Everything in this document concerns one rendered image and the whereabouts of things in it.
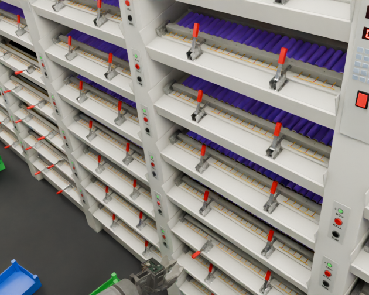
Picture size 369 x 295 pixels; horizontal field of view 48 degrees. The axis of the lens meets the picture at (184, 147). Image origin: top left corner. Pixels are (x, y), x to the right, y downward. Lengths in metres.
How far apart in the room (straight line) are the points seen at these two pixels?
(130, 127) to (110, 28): 0.39
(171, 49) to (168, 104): 0.20
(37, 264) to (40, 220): 0.34
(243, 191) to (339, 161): 0.39
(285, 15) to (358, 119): 0.25
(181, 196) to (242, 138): 0.48
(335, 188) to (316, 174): 0.06
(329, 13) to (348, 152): 0.28
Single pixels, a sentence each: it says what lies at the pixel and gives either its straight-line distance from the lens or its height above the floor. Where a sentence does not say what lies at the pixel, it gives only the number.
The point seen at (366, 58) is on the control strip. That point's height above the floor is 1.45.
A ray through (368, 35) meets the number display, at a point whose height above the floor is 1.49.
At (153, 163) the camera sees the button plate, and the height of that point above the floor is 0.86.
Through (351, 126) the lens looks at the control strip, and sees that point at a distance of 0.89.
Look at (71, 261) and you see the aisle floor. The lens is 2.42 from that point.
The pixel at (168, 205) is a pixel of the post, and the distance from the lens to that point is 1.61.
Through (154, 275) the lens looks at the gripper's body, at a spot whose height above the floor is 0.69.
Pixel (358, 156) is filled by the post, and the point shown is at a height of 1.24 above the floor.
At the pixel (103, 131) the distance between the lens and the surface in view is 1.90.
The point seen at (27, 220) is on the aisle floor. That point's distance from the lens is 2.75.
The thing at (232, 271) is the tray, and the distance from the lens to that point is 1.56.
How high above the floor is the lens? 1.78
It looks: 36 degrees down
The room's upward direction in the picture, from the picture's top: 5 degrees counter-clockwise
